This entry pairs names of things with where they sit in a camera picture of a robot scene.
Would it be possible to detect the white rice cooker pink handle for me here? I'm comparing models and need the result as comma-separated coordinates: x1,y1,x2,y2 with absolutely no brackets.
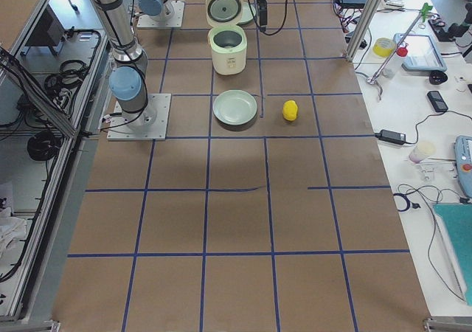
206,0,247,75

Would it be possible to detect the mint green plate far side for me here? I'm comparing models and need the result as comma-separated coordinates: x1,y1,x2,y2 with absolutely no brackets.
237,2,257,26

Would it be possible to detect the mint green plate near potato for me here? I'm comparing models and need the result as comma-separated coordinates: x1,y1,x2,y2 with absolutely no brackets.
212,90,257,125

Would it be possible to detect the yellow toy potato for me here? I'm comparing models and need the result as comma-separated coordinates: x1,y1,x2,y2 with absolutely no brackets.
282,100,298,122

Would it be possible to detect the yellow tape roll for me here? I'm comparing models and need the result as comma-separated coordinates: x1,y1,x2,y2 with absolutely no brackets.
372,38,397,58

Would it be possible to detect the red cap bottle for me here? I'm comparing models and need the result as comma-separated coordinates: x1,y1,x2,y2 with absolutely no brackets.
381,46,409,79

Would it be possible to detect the blue teach pendant tablet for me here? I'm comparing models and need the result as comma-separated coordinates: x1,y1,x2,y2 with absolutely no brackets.
401,34,447,72

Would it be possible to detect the black power adapter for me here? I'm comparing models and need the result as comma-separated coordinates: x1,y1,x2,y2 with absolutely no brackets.
375,129,406,145

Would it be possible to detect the black remote device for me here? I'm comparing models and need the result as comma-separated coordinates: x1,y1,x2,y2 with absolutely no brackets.
426,91,448,113

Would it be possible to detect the clear plastic cup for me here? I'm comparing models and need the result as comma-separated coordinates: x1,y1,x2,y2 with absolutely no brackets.
409,141,436,164

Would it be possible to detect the teal cutting mat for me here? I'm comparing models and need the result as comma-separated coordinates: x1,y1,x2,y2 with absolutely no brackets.
434,204,471,305

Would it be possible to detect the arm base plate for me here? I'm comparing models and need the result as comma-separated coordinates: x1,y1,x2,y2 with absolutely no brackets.
137,0,185,30
107,94,171,141

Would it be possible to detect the aluminium frame post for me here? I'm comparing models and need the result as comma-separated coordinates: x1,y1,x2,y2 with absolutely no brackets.
345,0,381,62

